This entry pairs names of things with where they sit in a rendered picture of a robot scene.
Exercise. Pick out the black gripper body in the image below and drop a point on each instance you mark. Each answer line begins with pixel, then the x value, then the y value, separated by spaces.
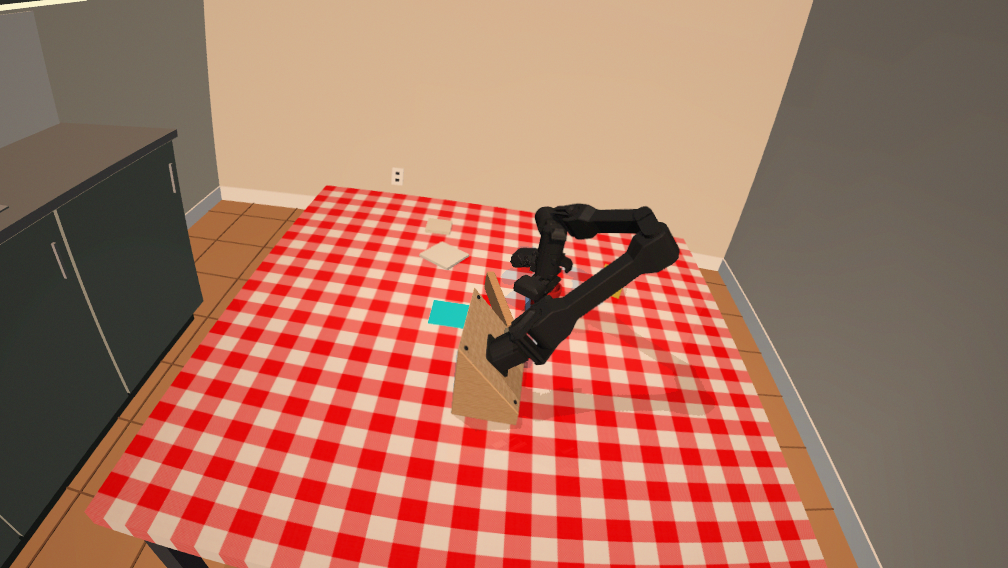
pixel 547 267

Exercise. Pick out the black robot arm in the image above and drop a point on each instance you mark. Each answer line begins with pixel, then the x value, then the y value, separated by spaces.
pixel 551 320

